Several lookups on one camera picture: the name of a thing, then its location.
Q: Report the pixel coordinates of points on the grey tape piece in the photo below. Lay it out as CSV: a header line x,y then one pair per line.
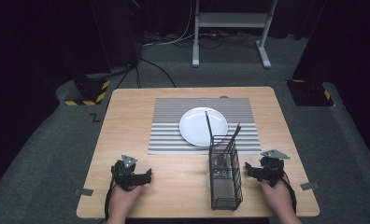
x,y
310,186
84,192

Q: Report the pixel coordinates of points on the person's left hand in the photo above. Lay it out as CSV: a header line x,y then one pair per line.
x,y
122,202

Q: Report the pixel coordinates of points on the black base with hazard stripes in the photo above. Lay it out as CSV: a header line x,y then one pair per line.
x,y
89,91
310,93

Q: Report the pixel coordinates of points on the white round plate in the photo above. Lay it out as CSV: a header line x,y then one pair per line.
x,y
195,127

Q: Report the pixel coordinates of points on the thin grey piece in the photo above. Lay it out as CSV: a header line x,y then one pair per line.
x,y
234,137

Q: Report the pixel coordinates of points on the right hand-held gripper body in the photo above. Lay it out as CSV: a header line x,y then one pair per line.
x,y
272,169

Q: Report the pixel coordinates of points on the person's right hand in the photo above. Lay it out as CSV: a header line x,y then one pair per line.
x,y
279,199

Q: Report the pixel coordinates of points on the white desk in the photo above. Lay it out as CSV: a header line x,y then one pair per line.
x,y
231,20

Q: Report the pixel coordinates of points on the thin dark cutlery piece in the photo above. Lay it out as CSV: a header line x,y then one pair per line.
x,y
208,124

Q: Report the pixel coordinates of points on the grey striped placemat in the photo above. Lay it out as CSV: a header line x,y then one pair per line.
x,y
164,124

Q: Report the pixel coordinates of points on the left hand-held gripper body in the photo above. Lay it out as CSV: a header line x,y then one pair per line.
x,y
124,175

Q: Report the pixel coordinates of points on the black cabinet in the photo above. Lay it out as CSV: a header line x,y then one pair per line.
x,y
117,31

